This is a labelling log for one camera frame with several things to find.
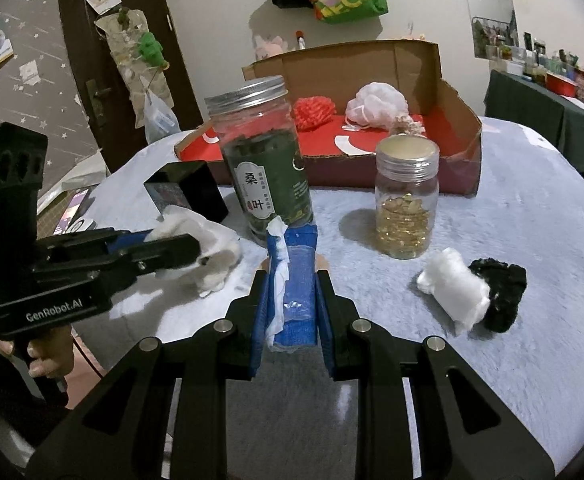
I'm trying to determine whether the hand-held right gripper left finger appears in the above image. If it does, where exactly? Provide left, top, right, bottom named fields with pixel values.
left=24, top=269, right=273, bottom=480

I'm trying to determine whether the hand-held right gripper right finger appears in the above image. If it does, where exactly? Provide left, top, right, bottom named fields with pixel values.
left=314, top=269, right=557, bottom=480

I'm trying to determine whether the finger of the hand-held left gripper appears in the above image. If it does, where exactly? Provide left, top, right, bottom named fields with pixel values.
left=114, top=232, right=203, bottom=278
left=104, top=227, right=157, bottom=258

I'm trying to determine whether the white tissue paper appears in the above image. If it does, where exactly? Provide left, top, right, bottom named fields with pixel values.
left=149, top=205, right=243, bottom=266

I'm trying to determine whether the blue cloth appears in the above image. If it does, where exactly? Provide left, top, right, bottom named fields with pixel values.
left=264, top=219, right=320, bottom=353

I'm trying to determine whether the white cotton roll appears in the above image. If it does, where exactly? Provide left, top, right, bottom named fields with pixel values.
left=416, top=249, right=491, bottom=336

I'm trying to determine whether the orange foam fruit net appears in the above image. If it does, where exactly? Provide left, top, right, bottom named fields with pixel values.
left=292, top=96, right=337, bottom=132

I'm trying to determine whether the cream crocheted scrunchie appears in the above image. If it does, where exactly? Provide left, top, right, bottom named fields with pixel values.
left=394, top=115, right=427, bottom=136

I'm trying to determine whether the white mesh bath loofah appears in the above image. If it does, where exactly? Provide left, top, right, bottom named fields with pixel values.
left=346, top=82, right=409, bottom=131

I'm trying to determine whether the cardboard box with red inside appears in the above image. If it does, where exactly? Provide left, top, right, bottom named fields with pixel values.
left=173, top=39, right=483, bottom=196

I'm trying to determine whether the person's left hand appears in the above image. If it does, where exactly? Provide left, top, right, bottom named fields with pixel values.
left=0, top=330, right=75, bottom=381

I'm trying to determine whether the dark flat device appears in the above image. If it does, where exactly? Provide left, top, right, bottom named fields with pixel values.
left=54, top=187, right=98, bottom=235

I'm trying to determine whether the black box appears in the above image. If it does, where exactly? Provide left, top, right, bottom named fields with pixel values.
left=143, top=160, right=229, bottom=223

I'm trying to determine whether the large jar with metal lid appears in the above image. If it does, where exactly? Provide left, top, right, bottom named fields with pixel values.
left=204, top=76, right=315, bottom=247

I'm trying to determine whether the clear plastic bag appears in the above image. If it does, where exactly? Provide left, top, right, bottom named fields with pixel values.
left=144, top=89, right=180, bottom=145

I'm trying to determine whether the small jar of gold capsules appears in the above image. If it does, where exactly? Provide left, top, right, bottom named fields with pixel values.
left=374, top=135, right=441, bottom=260

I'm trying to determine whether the hanging cloth organizer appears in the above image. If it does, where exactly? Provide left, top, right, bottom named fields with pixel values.
left=94, top=7, right=170, bottom=111

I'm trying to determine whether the green toy figure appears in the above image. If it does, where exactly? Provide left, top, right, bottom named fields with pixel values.
left=137, top=31, right=165, bottom=66

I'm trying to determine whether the dark brown door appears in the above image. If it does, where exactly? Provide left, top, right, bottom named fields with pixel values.
left=56, top=0, right=207, bottom=173

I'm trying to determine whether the pink plush toy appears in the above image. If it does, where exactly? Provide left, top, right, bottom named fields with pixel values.
left=254, top=35, right=293, bottom=61

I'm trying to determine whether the table with dark green cloth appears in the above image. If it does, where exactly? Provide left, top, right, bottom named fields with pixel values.
left=484, top=70, right=584, bottom=176

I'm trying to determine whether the red bowl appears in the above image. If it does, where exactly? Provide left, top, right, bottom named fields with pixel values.
left=546, top=72, right=580, bottom=97

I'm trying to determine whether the clutter of bottles and jars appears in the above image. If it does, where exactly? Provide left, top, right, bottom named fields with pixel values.
left=522, top=32, right=584, bottom=111

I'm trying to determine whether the door handle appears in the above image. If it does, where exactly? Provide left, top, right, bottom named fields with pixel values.
left=86, top=79, right=113, bottom=128

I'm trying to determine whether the wall mirror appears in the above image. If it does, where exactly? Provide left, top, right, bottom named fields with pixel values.
left=459, top=0, right=517, bottom=61

